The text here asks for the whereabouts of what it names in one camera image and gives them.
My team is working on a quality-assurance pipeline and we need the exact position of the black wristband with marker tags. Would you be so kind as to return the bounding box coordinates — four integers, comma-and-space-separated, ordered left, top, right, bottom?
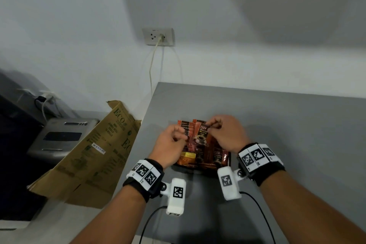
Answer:
236, 142, 286, 186
123, 158, 165, 203

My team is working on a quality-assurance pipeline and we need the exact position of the black tray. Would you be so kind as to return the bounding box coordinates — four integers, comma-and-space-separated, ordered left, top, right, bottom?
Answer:
171, 149, 234, 177

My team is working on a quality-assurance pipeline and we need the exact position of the cream power cord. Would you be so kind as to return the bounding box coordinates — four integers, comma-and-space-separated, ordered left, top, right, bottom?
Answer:
148, 36, 166, 96

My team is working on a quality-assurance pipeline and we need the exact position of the person's left forearm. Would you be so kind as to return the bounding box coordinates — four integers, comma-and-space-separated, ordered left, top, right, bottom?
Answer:
70, 185, 147, 244

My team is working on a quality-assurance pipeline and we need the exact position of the brown cardboard box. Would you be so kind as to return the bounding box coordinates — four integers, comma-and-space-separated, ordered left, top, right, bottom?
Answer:
27, 100, 141, 209

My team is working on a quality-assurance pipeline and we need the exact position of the person's right hand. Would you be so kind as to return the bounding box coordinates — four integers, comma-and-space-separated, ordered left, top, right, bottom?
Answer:
205, 114, 252, 154

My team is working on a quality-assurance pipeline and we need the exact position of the grey appliance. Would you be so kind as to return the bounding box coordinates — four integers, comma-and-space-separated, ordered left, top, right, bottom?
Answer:
27, 118, 100, 164

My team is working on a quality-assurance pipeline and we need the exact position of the black camera cable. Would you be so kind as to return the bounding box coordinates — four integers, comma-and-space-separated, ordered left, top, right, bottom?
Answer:
138, 206, 168, 244
239, 191, 276, 244

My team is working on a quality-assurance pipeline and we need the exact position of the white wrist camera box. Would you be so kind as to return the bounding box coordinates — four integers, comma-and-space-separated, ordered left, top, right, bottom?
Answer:
217, 166, 246, 201
161, 178, 187, 217

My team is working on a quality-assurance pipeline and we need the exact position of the person's right forearm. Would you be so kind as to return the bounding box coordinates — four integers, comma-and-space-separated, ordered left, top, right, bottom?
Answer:
260, 170, 366, 244

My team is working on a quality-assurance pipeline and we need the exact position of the person's left hand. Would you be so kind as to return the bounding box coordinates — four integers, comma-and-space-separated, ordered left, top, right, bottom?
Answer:
148, 124, 189, 170

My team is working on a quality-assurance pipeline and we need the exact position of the pile of orange coffee sachets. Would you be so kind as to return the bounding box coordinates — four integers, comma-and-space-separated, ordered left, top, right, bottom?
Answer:
177, 151, 198, 167
177, 119, 231, 169

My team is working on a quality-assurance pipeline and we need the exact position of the white charger cable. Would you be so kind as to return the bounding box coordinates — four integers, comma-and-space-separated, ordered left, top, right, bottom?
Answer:
34, 91, 59, 121

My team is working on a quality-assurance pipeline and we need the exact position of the white wall socket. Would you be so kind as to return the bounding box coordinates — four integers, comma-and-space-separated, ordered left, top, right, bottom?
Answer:
142, 27, 175, 47

